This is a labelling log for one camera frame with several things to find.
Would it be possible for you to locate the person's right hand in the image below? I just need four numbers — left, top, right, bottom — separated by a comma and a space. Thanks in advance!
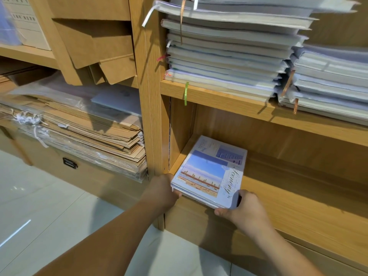
214, 189, 274, 236

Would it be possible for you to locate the person's left hand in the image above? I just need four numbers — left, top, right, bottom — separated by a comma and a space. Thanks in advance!
141, 174, 182, 213

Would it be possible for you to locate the beach picture cover notebook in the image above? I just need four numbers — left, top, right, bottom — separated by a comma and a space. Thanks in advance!
171, 135, 248, 209

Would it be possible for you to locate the wooden shelf unit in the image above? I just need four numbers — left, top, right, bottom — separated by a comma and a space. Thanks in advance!
0, 0, 368, 271

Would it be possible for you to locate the stack of grey blue notebooks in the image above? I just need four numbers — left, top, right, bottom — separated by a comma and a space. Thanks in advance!
277, 44, 368, 127

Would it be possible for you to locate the stack of large blue notebooks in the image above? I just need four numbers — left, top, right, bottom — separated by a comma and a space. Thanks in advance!
142, 0, 360, 101

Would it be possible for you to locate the person's left forearm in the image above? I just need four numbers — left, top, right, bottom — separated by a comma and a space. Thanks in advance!
34, 201, 173, 276

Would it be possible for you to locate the person's right forearm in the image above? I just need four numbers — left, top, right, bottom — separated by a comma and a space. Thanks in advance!
250, 224, 325, 276

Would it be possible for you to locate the stack of flat wrapped packets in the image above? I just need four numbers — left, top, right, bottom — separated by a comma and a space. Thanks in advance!
0, 72, 147, 182

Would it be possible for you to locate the white file boxes row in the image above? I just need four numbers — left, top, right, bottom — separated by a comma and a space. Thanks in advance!
3, 0, 51, 51

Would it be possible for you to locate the row of blue white binders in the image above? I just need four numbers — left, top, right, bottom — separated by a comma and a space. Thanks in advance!
0, 2, 21, 46

